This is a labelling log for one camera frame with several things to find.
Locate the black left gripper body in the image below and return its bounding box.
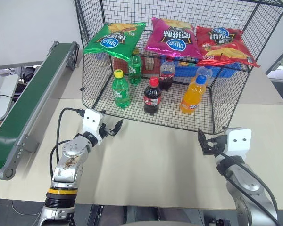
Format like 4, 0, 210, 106
99, 124, 116, 138

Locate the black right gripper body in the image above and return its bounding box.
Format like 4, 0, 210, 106
208, 134, 227, 155

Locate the green soda bottle yellow cap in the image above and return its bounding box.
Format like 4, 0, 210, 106
111, 69, 132, 110

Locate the orange soda bottle blue cap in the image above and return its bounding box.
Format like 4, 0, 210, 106
179, 75, 207, 115
194, 65, 214, 82

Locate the cola bottle red label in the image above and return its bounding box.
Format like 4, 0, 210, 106
143, 77, 163, 116

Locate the blue plastic crate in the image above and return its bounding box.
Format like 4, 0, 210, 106
160, 56, 241, 79

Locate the red box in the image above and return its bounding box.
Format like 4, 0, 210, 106
113, 56, 161, 74

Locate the cola bottle dark label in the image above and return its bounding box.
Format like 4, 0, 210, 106
158, 58, 176, 92

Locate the green potato chips bag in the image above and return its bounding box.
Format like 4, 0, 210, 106
83, 22, 147, 63

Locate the red potato chips bag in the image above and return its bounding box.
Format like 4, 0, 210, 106
196, 25, 261, 68

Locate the magenta potato chips bag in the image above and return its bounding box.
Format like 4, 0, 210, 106
144, 16, 203, 60

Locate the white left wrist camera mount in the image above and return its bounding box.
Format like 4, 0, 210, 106
82, 108, 105, 145

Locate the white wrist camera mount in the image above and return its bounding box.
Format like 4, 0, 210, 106
82, 108, 105, 145
225, 127, 252, 161

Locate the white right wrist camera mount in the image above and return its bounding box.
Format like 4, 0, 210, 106
225, 127, 252, 161

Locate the black wire mesh basket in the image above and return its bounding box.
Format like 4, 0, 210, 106
73, 0, 283, 135

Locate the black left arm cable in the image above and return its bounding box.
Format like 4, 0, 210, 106
49, 107, 85, 182

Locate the green conveyor belt grey frame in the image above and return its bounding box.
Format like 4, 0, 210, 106
0, 41, 80, 181

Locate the dark window frame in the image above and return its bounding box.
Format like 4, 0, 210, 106
265, 41, 283, 83

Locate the white floor cable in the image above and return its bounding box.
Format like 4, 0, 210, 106
10, 199, 42, 218

